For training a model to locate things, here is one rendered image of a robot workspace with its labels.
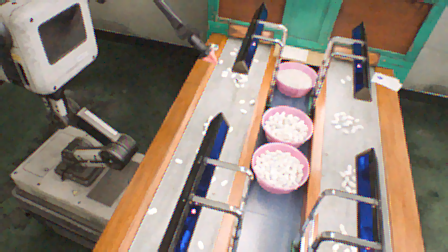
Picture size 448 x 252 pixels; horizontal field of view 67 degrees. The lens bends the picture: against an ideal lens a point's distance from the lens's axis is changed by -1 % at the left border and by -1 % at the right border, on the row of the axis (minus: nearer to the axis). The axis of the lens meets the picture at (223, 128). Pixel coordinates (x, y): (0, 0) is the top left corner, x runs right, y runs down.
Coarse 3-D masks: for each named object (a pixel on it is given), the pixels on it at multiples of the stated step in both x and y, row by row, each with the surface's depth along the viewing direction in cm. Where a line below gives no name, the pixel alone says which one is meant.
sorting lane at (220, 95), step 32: (224, 64) 213; (256, 64) 216; (224, 96) 192; (256, 96) 194; (192, 128) 172; (192, 160) 158; (224, 160) 160; (160, 192) 145; (224, 192) 147; (160, 224) 135
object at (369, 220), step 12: (360, 156) 123; (372, 156) 119; (360, 168) 120; (372, 168) 115; (360, 180) 117; (372, 180) 112; (360, 192) 113; (372, 192) 109; (360, 204) 110; (360, 216) 107; (372, 216) 103; (360, 228) 104; (372, 228) 101; (372, 240) 98; (384, 240) 101
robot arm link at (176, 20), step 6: (156, 0) 179; (162, 0) 179; (162, 6) 180; (168, 6) 180; (162, 12) 182; (168, 12) 180; (174, 12) 182; (168, 18) 182; (174, 18) 181; (180, 18) 181; (174, 24) 182; (180, 24) 183; (174, 30) 183; (180, 30) 183; (186, 30) 182; (180, 36) 184
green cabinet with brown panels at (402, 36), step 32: (224, 0) 218; (256, 0) 213; (288, 0) 207; (320, 0) 203; (352, 0) 199; (384, 0) 195; (416, 0) 189; (288, 32) 221; (320, 32) 216; (384, 32) 207; (416, 32) 202
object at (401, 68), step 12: (216, 24) 230; (228, 24) 228; (228, 36) 234; (276, 36) 225; (300, 48) 227; (312, 48) 225; (324, 48) 223; (336, 60) 227; (348, 60) 228; (384, 60) 218; (396, 60) 216; (396, 72) 222; (408, 72) 220
